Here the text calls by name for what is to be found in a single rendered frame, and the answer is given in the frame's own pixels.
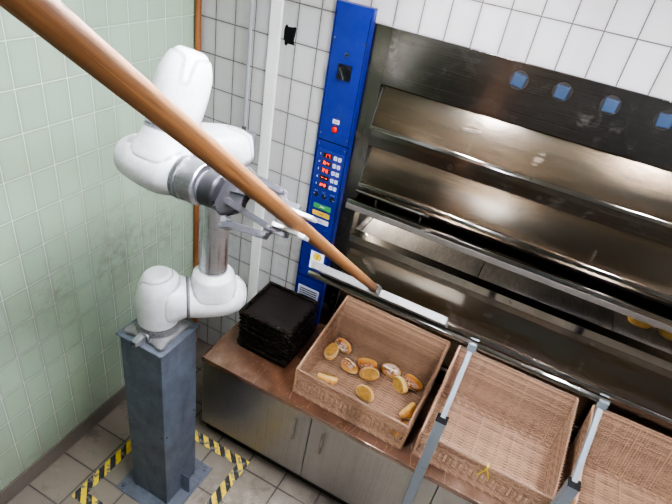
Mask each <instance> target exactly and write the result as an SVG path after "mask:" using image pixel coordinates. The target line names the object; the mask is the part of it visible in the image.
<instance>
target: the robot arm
mask: <svg viewBox="0 0 672 504"><path fill-rule="evenodd" d="M151 83H152V84H153V85H155V86H156V87H157V88H158V89H159V90H160V91H161V92H162V93H163V94H165V95H166V96H167V97H168V98H169V99H170V100H171V101H172V102H173V103H175V104H176V105H177V106H178V107H179V108H180V109H181V110H182V111H184V112H185V113H186V114H187V115H188V116H189V117H190V118H191V119H192V120H194V121H195V122H196V123H197V124H198V125H199V126H200V127H201V128H203V129H204V130H205V131H206V132H207V133H208V134H209V135H210V136H211V137H213V138H214V139H215V140H216V141H217V142H218V143H219V144H220V145H221V146H223V147H224V148H225V149H226V150H227V151H228V152H229V153H230V154H232V155H233V156H234V157H235V158H236V159H237V160H238V161H239V162H240V163H242V164H243V165H244V166H245V167H246V168H247V169H248V170H249V171H251V172H252V173H253V174H254V175H255V176H256V177H257V178H258V179H259V180H261V181H262V182H263V183H264V184H265V185H266V186H267V187H268V188H269V189H271V190H272V191H274V192H275V193H277V194H279V197H280V198H281V199H282V200H283V201H284V202H285V203H286V204H287V205H288V206H290V207H291V208H292V209H293V210H294V211H295V212H296V213H297V214H298V215H300V216H301V217H302V218H303V219H306V220H308V221H311V222H313V223H317V219H316V218H315V217H314V216H312V215H309V214H307V213H304V212H302V211H301V209H302V207H301V206H300V205H299V204H297V203H294V202H291V201H289V200H287V197H288V195H289V193H288V192H287V191H286V190H285V189H284V188H283V187H281V186H279V185H277V184H275V183H273V182H271V181H269V180H267V179H265V178H263V177H261V176H259V175H257V174H256V173H255V172H254V171H253V170H252V169H251V168H250V167H249V165H250V164H251V162H252V161H253V159H254V146H253V139H252V136H251V135H250V134H249V133H247V132H246V131H245V130H243V129H241V128H238V127H235V126H232V125H227V124H219V123H206V122H202V119H203V117H204V114H205V111H206V108H207V105H208V101H209V96H210V92H211V87H212V67H211V63H210V62H209V60H208V58H207V56H206V55H205V54H203V53H201V52H198V51H196V50H194V49H191V48H188V47H186V46H183V45H177V46H175V47H172V48H170V49H169V50H168V51H167V52H166V53H165V55H164V56H163V57H162V59H161V60H160V62H159V64H158V67H157V69H156V72H155V74H154V77H153V79H152V82H151ZM144 120H145V121H144V123H143V125H142V127H141V129H140V131H139V132H138V133H134V134H130V135H127V136H125V137H123V138H122V139H120V140H119V141H118V143H117V144H116V146H115V149H114V153H113V159H114V163H115V166H116V168H117V169H118V170H119V171H120V172H121V173H122V174H123V175H124V176H125V177H127V178H128V179H129V180H131V181H133V182H134V183H136V184H138V185H139V186H141V187H143V188H145V189H147V190H150V191H152V192H155V193H157V194H161V195H169V196H173V197H175V198H177V199H180V200H183V201H185V202H189V203H192V204H195V205H196V206H200V254H199V264H198V265H197V266H196V267H195V268H194V269H193V272H192V275H191V277H185V276H182V275H179V274H178V273H177V272H176V271H175V270H173V269H171V268H169V267H166V266H153V267H151V268H149V269H147V270H146V271H144V272H143V273H142V275H141V276H140V278H139V280H138V283H137V286H136V290H135V312H136V317H137V321H136V322H135V323H133V324H132V325H130V326H128V327H126V328H125V334H127V335H131V336H134V337H135V338H134V339H133V340H132V341H131V345H132V346H133V347H134V348H136V347H138V346H140V345H142V344H144V343H147V344H148V345H150V346H152V347H153V348H155V350H156V351H158V352H162V351H164V350H165V348H166V347H167V345H169V344H170V343H171V342H172V341H173V340H175V339H176V338H177V337H178V336H179V335H181V334H182V333H183V332H184V331H186V330H188V329H190V328H191V327H192V323H191V322H190V321H187V320H184V319H185V318H210V317H220V316H225V315H229V314H232V313H234V312H237V311H239V310H240V309H241V308H242V307H243V306H244V305H245V302H246V295H247V290H246V284H245V283H244V281H243V279H242V278H240V277H239V276H238V275H235V274H234V270H233V268H232V267H231V266H230V265H229V264H228V248H229V230H235V231H238V232H242V233H245V234H248V235H251V236H254V237H257V238H261V239H264V240H267V239H268V238H269V236H270V235H271V234H276V235H279V236H281V237H283V238H286V239H288V237H289V235H290V234H291V235H293V236H295V237H298V238H300V239H302V240H304V241H309V238H308V237H307V236H306V235H304V234H302V233H299V232H297V231H295V230H292V229H290V228H288V227H286V226H283V225H281V224H279V223H276V222H274V221H273V222H272V225H271V224H269V223H268V222H266V221H264V220H263V219H261V218H260V217H258V216H256V215H255V214H253V213H252V212H250V211H248V210H247V209H245V208H246V204H247V202H248V201H249V200H252V199H251V198H250V197H248V196H247V195H246V194H244V193H243V192H242V191H240V190H239V189H238V188H236V187H235V186H234V185H233V184H231V183H230V182H229V181H227V180H226V179H225V178H223V177H222V176H221V175H220V174H218V173H217V172H216V171H214V170H213V169H212V168H210V167H209V166H208V165H207V164H205V163H204V162H203V161H201V160H200V159H199V158H197V157H196V156H195V155H194V154H192V153H191V152H190V151H188V150H187V149H186V148H184V147H183V146H182V145H180V144H179V143H178V142H177V141H175V140H174V139H173V138H171V137H170V136H169V135H167V134H166V133H165V132H164V131H162V130H161V129H160V128H158V127H157V126H156V125H154V124H153V123H152V122H151V121H149V120H148V119H147V118H145V119H144ZM238 213H241V214H243V215H244V216H246V217H247V218H249V219H251V220H252V221H254V222H255V223H257V224H259V225H260V226H262V227H263V228H264V229H263V230H262V231H261V230H257V229H254V228H251V227H248V226H245V225H241V224H238V223H235V222H232V220H230V218H231V215H234V214H238Z"/></svg>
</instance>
